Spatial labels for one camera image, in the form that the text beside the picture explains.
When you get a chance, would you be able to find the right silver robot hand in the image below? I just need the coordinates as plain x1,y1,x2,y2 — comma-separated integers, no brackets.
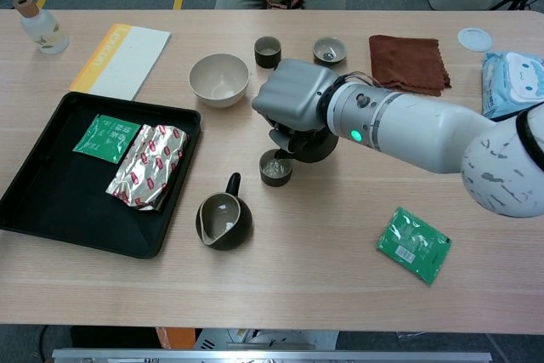
251,58,341,156

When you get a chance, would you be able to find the black teapot with handle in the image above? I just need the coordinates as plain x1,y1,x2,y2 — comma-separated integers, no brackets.
267,116,341,164

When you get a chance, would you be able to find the robot base chassis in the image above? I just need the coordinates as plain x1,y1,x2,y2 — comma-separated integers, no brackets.
195,327,340,350

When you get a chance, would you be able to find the beige ceramic bowl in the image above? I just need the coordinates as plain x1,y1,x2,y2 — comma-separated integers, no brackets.
189,53,250,109

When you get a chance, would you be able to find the brown folded cloth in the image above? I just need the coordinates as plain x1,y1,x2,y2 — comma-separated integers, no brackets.
368,34,452,97

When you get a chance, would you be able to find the dark ceramic pouring pitcher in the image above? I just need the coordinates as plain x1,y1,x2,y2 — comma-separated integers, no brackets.
195,172,254,252

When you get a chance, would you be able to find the silver foil red-print packet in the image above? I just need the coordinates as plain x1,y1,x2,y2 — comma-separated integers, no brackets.
105,123,190,213

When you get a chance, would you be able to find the yellow white Lexicon book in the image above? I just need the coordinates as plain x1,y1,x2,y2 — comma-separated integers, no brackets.
68,22,173,102

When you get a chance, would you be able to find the white round plastic lid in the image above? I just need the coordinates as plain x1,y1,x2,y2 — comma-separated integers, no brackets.
457,26,494,53

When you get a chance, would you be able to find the green tea packet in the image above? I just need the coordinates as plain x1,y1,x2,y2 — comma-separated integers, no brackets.
375,206,453,287
71,113,142,165

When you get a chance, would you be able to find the blue wet wipes pack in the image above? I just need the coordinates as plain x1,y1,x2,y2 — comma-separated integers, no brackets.
481,50,544,122

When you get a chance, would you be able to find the black square tray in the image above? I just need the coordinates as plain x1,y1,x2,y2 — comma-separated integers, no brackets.
0,91,202,260

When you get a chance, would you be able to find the glass bottle wooden cap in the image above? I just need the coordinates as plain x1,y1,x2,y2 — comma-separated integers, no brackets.
12,0,71,55

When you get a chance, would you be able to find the aluminium profile rail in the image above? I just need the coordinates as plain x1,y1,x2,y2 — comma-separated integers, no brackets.
51,348,493,363

